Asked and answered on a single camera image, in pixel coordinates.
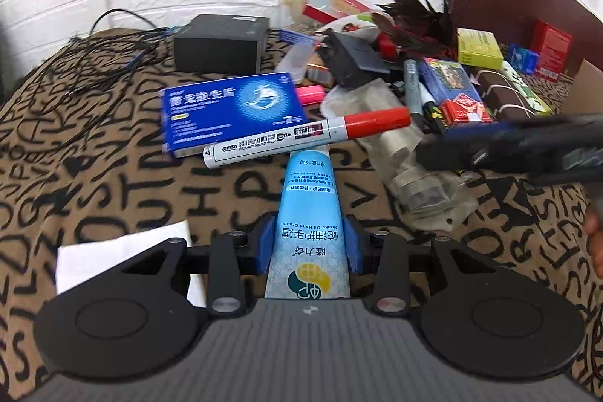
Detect clear plastic case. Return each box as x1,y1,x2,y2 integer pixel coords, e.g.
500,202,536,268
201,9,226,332
275,43,315,85

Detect clear plastic bag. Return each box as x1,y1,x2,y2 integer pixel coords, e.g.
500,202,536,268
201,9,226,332
320,79,477,232

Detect dark brown headboard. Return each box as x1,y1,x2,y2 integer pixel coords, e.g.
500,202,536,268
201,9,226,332
449,0,602,75

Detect brown striped box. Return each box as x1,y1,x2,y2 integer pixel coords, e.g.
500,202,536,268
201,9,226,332
471,67,537,121

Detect red box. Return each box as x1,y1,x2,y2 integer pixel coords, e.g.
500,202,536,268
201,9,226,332
530,19,572,82

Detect black cardboard box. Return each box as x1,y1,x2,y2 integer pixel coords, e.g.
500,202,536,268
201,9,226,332
173,14,270,75

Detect grey marker pen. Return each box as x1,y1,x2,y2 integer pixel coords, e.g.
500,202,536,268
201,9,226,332
404,58,423,130

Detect yellow medicine box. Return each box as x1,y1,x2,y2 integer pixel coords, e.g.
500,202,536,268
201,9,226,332
457,28,504,70

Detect red white carton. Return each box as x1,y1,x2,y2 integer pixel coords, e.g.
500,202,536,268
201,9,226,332
301,0,370,24

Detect green white long box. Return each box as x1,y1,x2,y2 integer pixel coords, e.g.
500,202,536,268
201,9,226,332
501,61,552,116

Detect blue medicine box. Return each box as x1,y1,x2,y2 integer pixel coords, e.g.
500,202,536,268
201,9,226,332
161,72,308,158

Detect pink highlighter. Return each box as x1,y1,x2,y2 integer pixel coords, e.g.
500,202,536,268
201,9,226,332
295,85,326,106

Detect black cables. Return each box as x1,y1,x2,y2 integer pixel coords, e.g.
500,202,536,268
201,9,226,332
28,8,169,126

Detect right hand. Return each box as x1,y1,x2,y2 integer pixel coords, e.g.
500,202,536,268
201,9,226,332
584,207,603,280

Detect light blue hand cream tube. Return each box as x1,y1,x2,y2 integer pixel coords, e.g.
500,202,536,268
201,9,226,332
265,146,350,300

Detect white paper sheet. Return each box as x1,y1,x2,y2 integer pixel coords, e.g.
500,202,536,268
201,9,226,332
55,220,192,295

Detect black power adapter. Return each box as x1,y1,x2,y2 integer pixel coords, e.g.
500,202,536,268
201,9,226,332
318,29,390,90

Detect blue playing card box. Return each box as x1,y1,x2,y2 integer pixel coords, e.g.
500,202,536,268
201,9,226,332
418,57,491,127

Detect brown cardboard box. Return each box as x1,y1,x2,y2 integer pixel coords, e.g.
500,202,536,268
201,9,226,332
561,59,603,115

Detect small blue packet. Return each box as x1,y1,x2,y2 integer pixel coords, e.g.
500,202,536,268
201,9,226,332
506,44,539,75

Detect red capped white marker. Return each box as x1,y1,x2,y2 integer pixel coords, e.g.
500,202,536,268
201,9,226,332
202,107,412,168

